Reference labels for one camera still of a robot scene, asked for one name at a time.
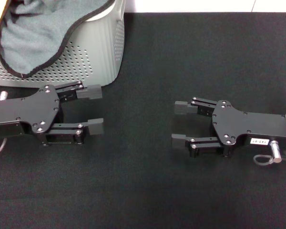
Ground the grey yellow towel black trim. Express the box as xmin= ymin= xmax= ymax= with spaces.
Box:
xmin=0 ymin=0 xmax=115 ymax=79

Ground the grey perforated storage box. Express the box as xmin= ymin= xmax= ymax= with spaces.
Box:
xmin=0 ymin=0 xmax=126 ymax=87

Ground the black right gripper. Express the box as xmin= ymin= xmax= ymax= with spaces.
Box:
xmin=171 ymin=96 xmax=286 ymax=158

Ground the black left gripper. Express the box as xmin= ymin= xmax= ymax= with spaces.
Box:
xmin=0 ymin=80 xmax=104 ymax=146

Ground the right gripper cable with plug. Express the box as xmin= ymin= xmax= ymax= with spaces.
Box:
xmin=253 ymin=140 xmax=286 ymax=166

